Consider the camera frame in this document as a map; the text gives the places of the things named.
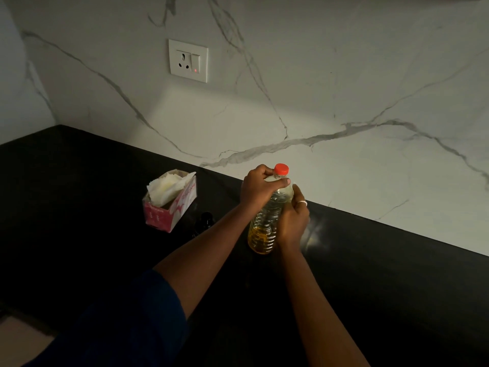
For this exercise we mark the black small bottle cap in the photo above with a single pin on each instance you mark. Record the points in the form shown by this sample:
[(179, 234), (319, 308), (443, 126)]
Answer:
[(204, 223)]

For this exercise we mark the person's right hand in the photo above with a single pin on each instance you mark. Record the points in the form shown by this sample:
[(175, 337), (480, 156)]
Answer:
[(292, 225)]

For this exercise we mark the large clear plastic oil bottle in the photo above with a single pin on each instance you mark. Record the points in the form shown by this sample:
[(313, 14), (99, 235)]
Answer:
[(267, 229)]

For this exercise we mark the white tissues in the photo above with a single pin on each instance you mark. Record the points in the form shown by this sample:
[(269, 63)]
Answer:
[(168, 187)]

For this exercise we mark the white wall socket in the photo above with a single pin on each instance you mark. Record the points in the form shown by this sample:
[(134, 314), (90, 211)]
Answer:
[(188, 60)]

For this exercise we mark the black countertop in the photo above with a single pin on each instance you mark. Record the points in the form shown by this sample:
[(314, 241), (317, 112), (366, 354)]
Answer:
[(76, 210)]

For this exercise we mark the red bottle cap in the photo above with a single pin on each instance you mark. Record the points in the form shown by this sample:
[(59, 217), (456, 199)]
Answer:
[(281, 169)]

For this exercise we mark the person's left forearm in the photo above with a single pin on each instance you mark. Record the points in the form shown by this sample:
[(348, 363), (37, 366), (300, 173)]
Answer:
[(206, 259)]

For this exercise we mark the person's left hand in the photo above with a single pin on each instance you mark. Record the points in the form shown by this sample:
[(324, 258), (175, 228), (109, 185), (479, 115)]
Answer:
[(259, 189)]

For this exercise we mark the pink tissue box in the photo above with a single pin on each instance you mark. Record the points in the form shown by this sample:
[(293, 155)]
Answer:
[(164, 219)]

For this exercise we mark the person's right forearm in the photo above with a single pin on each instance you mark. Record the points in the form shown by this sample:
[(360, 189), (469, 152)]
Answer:
[(324, 317)]

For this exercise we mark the beige lower cabinet front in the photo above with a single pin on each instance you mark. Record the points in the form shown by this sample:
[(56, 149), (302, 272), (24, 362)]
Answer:
[(19, 345)]

